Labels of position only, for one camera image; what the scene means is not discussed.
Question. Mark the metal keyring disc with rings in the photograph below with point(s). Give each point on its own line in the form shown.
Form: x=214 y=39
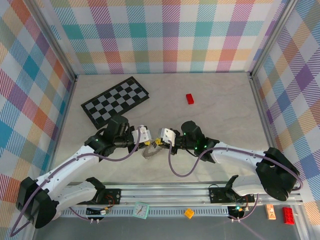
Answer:
x=150 y=153

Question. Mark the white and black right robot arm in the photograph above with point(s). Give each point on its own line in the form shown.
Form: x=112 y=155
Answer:
x=237 y=155

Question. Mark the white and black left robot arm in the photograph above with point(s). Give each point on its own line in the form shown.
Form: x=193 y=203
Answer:
x=70 y=165

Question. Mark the black and grey chessboard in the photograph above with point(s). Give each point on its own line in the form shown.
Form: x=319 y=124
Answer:
x=120 y=95

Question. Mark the small red toy brick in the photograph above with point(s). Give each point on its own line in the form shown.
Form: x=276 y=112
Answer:
x=190 y=99

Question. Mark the teal square clock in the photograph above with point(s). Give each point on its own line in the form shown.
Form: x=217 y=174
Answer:
x=140 y=210

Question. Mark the orange toy brick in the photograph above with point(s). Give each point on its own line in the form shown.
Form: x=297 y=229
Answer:
x=189 y=213

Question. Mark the black power connector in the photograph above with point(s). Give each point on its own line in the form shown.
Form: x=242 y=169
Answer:
x=235 y=212
x=95 y=212

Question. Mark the printed wooden block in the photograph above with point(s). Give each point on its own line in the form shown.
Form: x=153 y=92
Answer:
x=270 y=212

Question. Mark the large red toy brick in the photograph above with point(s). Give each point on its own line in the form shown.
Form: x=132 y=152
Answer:
x=288 y=215

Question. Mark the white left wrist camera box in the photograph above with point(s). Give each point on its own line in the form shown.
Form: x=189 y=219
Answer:
x=142 y=133

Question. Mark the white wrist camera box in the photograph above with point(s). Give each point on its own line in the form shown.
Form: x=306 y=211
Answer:
x=142 y=133
x=168 y=136

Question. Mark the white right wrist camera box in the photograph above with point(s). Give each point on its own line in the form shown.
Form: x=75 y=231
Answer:
x=168 y=136

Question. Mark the aluminium mounting rail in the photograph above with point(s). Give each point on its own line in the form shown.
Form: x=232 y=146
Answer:
x=162 y=193

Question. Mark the aluminium side rail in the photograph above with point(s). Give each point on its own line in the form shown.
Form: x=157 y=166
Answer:
x=64 y=120
x=262 y=110

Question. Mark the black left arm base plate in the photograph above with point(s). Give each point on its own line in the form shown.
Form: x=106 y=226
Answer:
x=113 y=196

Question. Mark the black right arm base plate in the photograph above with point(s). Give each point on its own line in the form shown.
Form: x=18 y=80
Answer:
x=215 y=195

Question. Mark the aluminium frame post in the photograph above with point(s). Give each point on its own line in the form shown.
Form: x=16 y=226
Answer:
x=53 y=40
x=272 y=37

